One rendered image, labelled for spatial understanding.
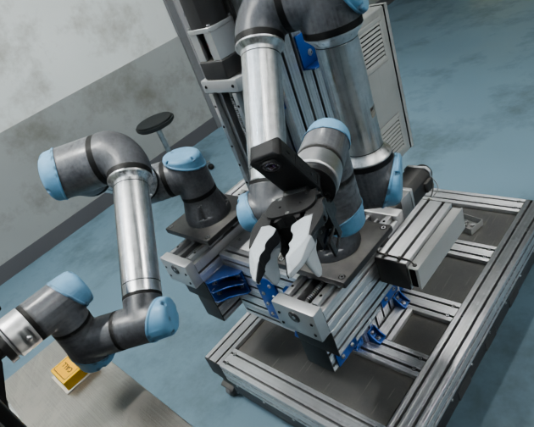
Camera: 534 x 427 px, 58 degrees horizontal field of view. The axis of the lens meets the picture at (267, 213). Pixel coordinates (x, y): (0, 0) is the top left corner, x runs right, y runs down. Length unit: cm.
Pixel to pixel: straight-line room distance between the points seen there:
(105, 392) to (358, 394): 89
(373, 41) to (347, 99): 51
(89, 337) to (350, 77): 69
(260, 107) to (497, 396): 135
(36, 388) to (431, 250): 96
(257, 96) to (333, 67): 17
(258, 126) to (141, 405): 55
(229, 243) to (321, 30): 84
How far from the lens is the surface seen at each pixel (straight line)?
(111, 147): 108
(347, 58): 97
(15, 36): 392
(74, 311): 94
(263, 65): 92
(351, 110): 100
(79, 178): 112
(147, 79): 432
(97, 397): 106
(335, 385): 173
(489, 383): 193
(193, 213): 152
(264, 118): 88
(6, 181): 386
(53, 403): 113
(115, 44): 422
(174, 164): 145
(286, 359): 186
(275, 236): 59
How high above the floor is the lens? 156
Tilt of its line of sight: 31 degrees down
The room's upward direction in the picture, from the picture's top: 22 degrees counter-clockwise
